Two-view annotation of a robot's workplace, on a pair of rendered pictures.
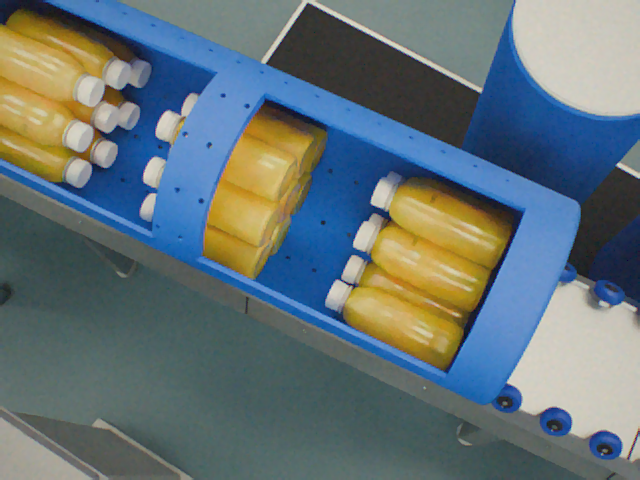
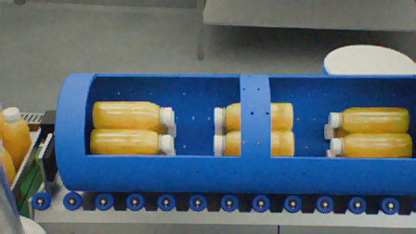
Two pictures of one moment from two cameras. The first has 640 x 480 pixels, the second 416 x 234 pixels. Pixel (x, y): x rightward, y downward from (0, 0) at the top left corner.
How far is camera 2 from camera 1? 0.93 m
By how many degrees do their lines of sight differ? 43
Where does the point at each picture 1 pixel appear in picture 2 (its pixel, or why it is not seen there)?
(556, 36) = (353, 71)
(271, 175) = (287, 108)
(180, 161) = (248, 99)
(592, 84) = not seen: hidden behind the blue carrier
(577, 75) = not seen: hidden behind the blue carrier
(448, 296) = (396, 149)
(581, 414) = not seen: outside the picture
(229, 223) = (274, 143)
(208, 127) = (253, 84)
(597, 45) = (371, 70)
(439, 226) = (372, 115)
